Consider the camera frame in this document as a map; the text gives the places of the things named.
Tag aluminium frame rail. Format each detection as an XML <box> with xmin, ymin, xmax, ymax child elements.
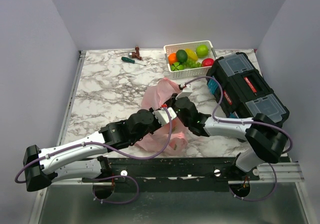
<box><xmin>54</xmin><ymin>50</ymin><xmax>306</xmax><ymax>182</ymax></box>

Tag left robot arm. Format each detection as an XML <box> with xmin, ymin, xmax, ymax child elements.
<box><xmin>20</xmin><ymin>107</ymin><xmax>176</xmax><ymax>192</ymax></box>

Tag brown metal faucet valve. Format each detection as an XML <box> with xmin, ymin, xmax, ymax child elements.
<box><xmin>128</xmin><ymin>46</ymin><xmax>142</xmax><ymax>60</ymax></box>

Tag green fruit with black trim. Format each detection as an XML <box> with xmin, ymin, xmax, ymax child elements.
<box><xmin>170</xmin><ymin>62</ymin><xmax>185</xmax><ymax>71</ymax></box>

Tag green fake apple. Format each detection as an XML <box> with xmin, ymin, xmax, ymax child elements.
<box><xmin>196</xmin><ymin>44</ymin><xmax>209</xmax><ymax>58</ymax></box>

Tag orange fake orange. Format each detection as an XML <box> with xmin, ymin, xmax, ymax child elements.
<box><xmin>167</xmin><ymin>53</ymin><xmax>178</xmax><ymax>65</ymax></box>

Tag black plastic toolbox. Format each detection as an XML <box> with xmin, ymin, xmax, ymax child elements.
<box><xmin>206</xmin><ymin>52</ymin><xmax>290</xmax><ymax>127</ymax></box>

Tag dark green fake fruit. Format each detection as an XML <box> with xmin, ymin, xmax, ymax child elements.
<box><xmin>175</xmin><ymin>49</ymin><xmax>188</xmax><ymax>63</ymax></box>

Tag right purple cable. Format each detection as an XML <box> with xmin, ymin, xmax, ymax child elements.
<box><xmin>181</xmin><ymin>76</ymin><xmax>293</xmax><ymax>155</ymax></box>

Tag pink plastic bag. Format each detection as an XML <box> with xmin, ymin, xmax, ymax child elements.
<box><xmin>135</xmin><ymin>78</ymin><xmax>188</xmax><ymax>156</ymax></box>

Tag yellow fake lemon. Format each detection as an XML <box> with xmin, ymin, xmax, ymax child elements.
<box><xmin>185</xmin><ymin>48</ymin><xmax>198</xmax><ymax>61</ymax></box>

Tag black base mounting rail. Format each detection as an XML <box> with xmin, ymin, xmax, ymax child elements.
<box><xmin>92</xmin><ymin>157</ymin><xmax>259</xmax><ymax>197</ymax></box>

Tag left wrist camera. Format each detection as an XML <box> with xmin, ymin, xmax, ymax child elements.
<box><xmin>153</xmin><ymin>107</ymin><xmax>177</xmax><ymax>126</ymax></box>

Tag green handled screwdriver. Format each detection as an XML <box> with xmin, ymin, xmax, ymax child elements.
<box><xmin>121</xmin><ymin>56</ymin><xmax>146</xmax><ymax>66</ymax></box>

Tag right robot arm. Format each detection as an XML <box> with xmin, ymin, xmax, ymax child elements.
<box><xmin>165</xmin><ymin>94</ymin><xmax>289</xmax><ymax>180</ymax></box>

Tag white perforated plastic basket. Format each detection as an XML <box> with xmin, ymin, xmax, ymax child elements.
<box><xmin>163</xmin><ymin>40</ymin><xmax>217</xmax><ymax>79</ymax></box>

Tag red fake apple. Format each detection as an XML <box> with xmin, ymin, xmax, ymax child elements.
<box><xmin>201</xmin><ymin>58</ymin><xmax>215</xmax><ymax>67</ymax></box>

